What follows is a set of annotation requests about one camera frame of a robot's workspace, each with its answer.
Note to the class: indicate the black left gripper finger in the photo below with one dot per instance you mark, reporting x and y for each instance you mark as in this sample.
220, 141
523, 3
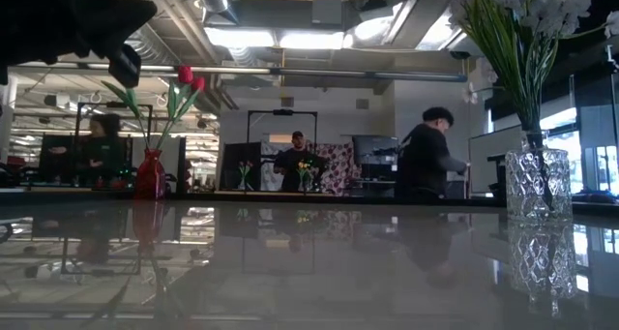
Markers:
121, 13
126, 66

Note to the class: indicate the red glass vase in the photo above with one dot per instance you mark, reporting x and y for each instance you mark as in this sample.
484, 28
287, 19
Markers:
151, 175

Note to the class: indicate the yellow flowers in vase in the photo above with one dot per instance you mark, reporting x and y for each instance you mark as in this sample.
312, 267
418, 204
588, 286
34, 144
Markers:
303, 168

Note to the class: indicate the clear faceted glass vase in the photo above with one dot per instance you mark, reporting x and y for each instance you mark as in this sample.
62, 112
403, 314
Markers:
537, 185

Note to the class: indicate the seated person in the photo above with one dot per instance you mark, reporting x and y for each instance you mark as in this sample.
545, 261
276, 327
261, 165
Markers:
101, 160

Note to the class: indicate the black monitor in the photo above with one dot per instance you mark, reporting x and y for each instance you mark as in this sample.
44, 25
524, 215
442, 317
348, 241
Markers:
232, 168

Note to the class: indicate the silver horizontal pipe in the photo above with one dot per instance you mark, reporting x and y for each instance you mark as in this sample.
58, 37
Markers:
314, 72

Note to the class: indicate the person with cap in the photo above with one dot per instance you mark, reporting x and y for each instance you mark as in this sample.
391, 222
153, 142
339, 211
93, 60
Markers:
292, 168

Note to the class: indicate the pink patterned cloth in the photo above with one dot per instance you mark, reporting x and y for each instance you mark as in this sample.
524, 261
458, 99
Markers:
338, 165

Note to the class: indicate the black equipment shelf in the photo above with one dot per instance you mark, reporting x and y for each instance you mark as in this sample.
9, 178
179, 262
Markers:
377, 148

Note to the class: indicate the bending person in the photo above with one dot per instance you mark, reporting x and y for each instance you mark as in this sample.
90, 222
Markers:
425, 165

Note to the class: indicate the white board panel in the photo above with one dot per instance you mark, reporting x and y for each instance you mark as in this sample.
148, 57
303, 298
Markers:
493, 160

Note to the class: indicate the large silver ventilation duct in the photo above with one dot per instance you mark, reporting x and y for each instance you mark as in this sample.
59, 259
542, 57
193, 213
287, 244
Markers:
159, 44

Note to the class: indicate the black aluminium table frame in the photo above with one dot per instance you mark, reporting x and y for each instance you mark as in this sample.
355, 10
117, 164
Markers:
338, 199

